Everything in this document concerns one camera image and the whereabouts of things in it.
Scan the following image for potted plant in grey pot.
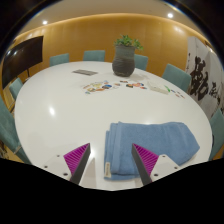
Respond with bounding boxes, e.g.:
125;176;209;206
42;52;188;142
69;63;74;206
111;34;145;78

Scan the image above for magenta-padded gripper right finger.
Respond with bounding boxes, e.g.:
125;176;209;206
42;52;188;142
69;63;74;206
131;143;183;186

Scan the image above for white flat box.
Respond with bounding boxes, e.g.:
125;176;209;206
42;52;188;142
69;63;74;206
147;81;170;95

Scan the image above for teal chairs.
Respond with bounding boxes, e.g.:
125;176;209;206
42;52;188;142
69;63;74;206
0;49;224;164

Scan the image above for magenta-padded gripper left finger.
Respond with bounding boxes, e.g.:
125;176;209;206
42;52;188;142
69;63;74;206
42;142;92;186

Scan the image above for black screen on stand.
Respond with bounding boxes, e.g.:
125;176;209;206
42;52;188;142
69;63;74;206
1;35;45;89

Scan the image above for white calligraphy folding screen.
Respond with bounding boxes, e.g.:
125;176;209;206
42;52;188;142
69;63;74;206
185;35;224;119

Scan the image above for blue terry towel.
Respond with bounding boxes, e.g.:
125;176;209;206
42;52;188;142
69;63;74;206
103;121;201;181

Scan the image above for colourful sticker sheet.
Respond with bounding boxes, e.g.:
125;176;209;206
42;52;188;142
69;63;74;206
82;80;121;95

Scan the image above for dark grey flat pad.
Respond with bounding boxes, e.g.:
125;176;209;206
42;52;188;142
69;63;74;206
71;68;99;77

